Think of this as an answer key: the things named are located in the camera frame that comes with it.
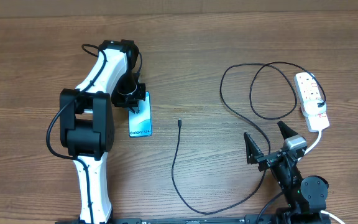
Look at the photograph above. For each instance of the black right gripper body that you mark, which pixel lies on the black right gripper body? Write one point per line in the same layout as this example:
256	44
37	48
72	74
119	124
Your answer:
268	160

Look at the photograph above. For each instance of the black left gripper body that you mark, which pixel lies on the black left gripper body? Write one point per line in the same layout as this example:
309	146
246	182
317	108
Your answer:
128	94

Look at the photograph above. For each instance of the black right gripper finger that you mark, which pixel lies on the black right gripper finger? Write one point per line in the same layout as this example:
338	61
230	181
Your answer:
286	131
254	154

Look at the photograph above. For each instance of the blue Galaxy smartphone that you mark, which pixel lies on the blue Galaxy smartphone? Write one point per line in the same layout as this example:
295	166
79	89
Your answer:
140	124

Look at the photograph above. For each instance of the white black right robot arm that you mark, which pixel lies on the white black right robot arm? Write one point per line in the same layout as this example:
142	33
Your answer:
301	200

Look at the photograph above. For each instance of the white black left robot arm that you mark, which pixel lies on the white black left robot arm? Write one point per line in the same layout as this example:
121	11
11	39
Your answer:
83	129

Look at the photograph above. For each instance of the white charger adapter plug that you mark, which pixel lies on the white charger adapter plug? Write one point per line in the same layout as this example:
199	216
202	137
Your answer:
313	107

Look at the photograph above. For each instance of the white power strip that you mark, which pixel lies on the white power strip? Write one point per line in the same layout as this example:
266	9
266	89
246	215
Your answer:
310	96

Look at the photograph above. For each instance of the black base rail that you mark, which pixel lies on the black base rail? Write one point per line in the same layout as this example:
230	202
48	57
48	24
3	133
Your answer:
182	220

